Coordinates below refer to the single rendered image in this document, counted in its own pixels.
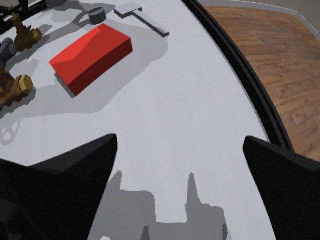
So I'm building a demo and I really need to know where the red block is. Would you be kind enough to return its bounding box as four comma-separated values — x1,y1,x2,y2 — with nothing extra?
49,23,133,96

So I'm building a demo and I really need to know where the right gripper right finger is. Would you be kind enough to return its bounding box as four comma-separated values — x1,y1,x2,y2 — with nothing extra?
242,136,320,240

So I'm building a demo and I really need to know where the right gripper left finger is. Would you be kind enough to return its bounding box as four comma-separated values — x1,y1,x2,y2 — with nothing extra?
0,133,118,240

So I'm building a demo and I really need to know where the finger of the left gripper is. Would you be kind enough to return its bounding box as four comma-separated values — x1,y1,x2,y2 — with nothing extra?
18,0,29,17
0,15,9,31

